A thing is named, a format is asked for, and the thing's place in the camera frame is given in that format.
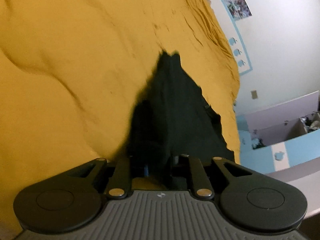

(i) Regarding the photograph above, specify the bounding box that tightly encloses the black garment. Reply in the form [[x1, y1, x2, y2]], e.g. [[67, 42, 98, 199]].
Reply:
[[126, 51, 235, 190]]

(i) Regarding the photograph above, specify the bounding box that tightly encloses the blue white nightstand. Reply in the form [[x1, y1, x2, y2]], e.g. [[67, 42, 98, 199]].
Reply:
[[236, 91, 319, 217]]

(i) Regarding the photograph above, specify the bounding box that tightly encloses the mustard yellow bed quilt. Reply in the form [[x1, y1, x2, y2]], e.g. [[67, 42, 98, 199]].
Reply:
[[1, 0, 240, 239]]

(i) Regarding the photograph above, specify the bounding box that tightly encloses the white blue headboard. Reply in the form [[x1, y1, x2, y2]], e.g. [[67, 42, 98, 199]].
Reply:
[[208, 0, 252, 75]]

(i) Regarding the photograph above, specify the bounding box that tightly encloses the beige wall socket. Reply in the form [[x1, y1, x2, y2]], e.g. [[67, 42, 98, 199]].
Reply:
[[251, 90, 258, 100]]

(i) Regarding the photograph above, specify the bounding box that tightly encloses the anime wall poster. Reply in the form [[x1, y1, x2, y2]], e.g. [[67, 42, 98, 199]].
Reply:
[[211, 0, 253, 21]]

